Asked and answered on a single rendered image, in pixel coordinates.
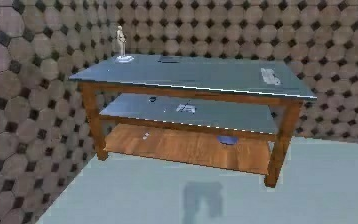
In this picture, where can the small white key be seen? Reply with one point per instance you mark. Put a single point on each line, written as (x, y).
(146, 135)

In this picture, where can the white paper with black pen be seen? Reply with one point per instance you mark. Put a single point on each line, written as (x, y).
(186, 108)

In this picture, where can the small black round object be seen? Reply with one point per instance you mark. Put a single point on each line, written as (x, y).
(152, 99)

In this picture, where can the wooden table with grey shelves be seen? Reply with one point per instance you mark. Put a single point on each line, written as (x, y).
(200, 75)

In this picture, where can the flat dark grey device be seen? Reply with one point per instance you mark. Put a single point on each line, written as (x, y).
(169, 59)

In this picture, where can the blue bowl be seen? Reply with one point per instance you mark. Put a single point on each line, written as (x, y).
(227, 140)

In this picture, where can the white figure statue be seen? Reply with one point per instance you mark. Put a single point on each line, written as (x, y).
(121, 41)

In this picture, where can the pale grey remote control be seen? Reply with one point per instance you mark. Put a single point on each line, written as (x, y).
(270, 76)

